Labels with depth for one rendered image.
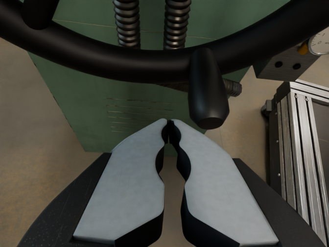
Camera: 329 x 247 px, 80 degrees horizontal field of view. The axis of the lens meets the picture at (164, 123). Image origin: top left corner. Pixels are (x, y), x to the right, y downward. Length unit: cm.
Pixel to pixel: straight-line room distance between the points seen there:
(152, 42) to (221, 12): 12
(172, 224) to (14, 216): 55
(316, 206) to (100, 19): 75
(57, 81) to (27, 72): 70
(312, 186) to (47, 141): 98
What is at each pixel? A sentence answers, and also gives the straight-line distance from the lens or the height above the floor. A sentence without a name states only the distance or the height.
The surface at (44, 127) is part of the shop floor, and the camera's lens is 99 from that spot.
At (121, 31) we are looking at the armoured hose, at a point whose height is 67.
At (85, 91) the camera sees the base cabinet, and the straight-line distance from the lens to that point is 52.
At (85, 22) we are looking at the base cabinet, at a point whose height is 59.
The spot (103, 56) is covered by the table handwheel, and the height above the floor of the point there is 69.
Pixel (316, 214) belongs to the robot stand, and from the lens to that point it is 78.
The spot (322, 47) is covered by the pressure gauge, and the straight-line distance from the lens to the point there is 38.
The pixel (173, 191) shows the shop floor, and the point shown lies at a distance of 83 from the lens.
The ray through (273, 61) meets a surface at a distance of 41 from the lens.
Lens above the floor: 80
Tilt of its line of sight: 59 degrees down
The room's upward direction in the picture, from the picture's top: 15 degrees clockwise
